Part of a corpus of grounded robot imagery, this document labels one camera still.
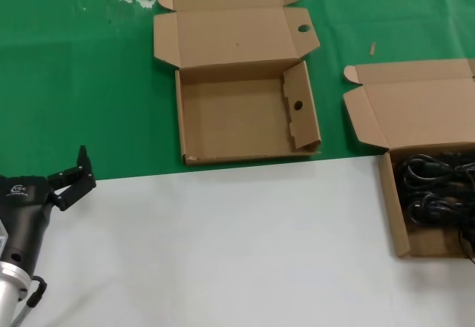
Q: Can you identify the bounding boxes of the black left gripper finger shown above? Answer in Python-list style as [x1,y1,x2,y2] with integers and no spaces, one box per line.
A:
[47,145,97,213]

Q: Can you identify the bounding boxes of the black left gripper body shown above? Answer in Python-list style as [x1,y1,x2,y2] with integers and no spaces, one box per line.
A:
[0,174,56,271]

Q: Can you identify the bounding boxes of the cardboard box with round holes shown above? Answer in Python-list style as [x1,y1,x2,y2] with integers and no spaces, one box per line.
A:
[152,0,322,167]

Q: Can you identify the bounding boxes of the plain open cardboard box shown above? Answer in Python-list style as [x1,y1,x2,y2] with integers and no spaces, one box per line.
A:
[343,59,475,260]

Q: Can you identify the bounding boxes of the green table mat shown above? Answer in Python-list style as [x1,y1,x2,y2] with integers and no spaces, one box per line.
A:
[0,0,475,187]

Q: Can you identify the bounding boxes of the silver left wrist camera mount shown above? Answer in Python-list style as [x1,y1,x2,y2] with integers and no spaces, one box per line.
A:
[0,218,9,257]

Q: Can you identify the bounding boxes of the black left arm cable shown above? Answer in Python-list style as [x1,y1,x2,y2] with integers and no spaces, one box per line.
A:
[10,274,48,327]

